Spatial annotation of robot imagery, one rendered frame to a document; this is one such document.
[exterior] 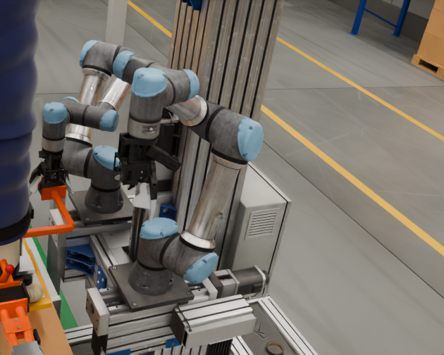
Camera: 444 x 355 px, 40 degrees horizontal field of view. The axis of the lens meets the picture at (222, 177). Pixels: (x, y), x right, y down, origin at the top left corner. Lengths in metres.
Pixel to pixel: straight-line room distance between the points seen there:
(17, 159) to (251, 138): 0.64
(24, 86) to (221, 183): 0.62
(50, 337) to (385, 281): 2.78
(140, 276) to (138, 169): 0.63
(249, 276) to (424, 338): 1.91
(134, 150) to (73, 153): 0.93
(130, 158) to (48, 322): 0.78
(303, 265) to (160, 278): 2.28
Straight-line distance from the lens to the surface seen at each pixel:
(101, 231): 2.42
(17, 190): 1.75
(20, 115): 1.64
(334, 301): 3.94
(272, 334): 3.23
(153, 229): 1.90
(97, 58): 2.42
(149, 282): 1.99
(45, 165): 2.14
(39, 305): 1.90
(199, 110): 1.76
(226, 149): 1.75
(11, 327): 1.65
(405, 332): 3.94
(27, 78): 1.60
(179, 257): 1.86
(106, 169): 2.29
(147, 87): 1.35
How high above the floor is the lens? 2.33
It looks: 28 degrees down
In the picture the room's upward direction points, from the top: 12 degrees clockwise
